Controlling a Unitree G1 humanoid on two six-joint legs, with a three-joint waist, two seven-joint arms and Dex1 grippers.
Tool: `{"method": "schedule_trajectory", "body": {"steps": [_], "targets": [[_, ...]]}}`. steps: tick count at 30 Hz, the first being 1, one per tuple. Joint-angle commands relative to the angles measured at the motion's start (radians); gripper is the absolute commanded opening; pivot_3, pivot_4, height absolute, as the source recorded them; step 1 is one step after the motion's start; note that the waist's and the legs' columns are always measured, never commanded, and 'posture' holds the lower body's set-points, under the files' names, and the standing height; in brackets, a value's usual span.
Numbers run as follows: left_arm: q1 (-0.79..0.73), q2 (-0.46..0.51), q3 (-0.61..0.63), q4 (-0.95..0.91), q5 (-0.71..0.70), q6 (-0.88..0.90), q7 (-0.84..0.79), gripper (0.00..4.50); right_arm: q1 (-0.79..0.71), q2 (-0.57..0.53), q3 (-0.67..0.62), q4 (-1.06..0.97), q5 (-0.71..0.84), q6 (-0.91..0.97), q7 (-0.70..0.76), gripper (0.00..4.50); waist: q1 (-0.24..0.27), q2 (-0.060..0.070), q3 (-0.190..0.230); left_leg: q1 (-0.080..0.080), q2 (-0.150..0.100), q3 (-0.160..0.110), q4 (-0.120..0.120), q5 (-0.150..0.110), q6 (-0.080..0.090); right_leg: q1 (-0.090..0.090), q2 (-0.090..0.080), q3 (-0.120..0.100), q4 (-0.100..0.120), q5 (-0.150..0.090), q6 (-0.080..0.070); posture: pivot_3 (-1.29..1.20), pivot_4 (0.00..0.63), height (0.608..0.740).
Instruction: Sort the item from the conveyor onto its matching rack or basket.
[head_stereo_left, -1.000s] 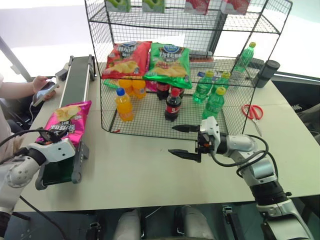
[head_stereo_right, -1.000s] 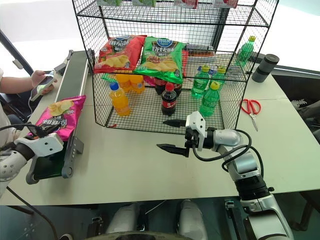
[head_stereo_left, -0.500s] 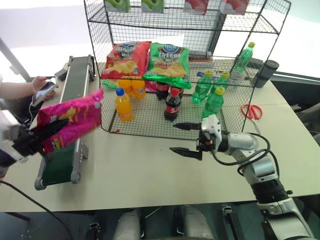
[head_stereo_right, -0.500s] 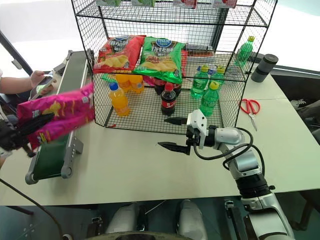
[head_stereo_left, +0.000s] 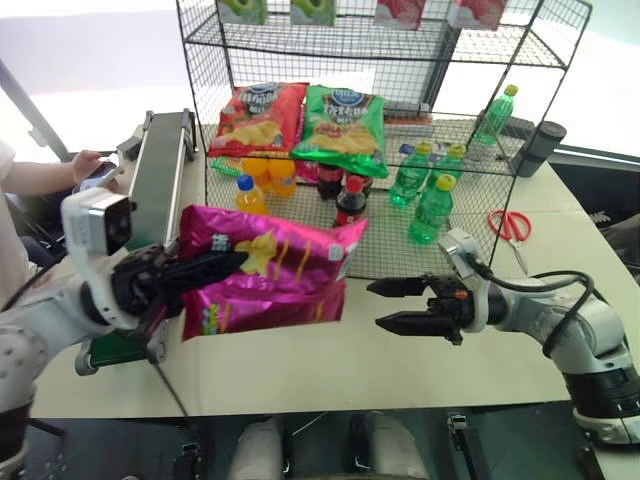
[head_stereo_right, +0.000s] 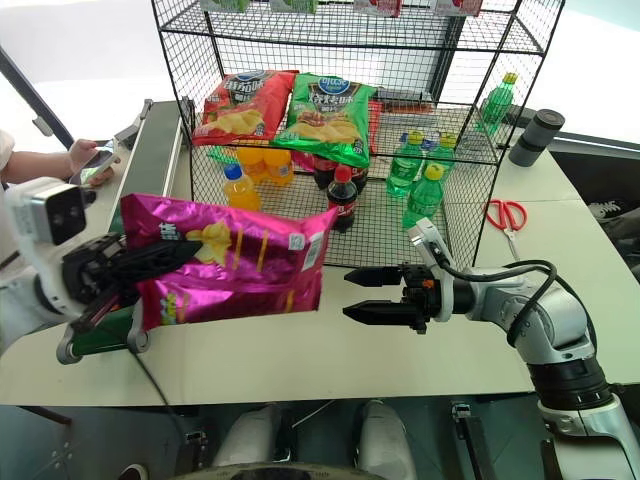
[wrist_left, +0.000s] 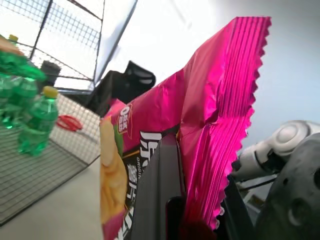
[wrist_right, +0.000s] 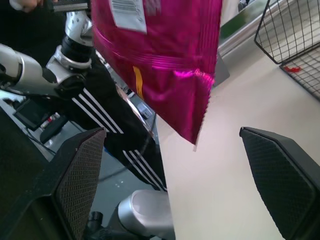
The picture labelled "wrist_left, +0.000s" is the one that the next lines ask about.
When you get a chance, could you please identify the pink potato chip bag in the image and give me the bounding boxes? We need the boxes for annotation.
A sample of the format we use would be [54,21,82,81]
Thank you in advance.
[99,16,273,240]

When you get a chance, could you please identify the black boxy object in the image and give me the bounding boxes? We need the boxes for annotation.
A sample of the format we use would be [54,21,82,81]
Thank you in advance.
[86,59,157,118]

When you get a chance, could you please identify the black wire rack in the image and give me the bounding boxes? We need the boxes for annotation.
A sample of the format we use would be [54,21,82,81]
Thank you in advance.
[0,0,139,226]

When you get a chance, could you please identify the red flat object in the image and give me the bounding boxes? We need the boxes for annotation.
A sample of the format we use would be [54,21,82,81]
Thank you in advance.
[55,114,84,132]

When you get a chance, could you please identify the dark grey cylindrical object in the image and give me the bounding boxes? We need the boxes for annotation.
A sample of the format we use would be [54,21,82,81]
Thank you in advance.
[39,59,63,88]

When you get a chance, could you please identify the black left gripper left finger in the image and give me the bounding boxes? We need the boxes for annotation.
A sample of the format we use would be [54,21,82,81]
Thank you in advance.
[131,126,186,240]

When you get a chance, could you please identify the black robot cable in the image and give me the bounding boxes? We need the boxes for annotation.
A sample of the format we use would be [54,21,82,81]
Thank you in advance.
[237,174,279,192]

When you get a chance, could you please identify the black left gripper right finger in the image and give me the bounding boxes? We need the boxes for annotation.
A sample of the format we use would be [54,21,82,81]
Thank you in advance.
[216,174,256,240]

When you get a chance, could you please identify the green bottle with yellow cap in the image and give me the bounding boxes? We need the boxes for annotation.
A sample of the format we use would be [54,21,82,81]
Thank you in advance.
[0,73,18,130]
[8,34,20,48]
[16,86,60,158]
[9,76,39,113]

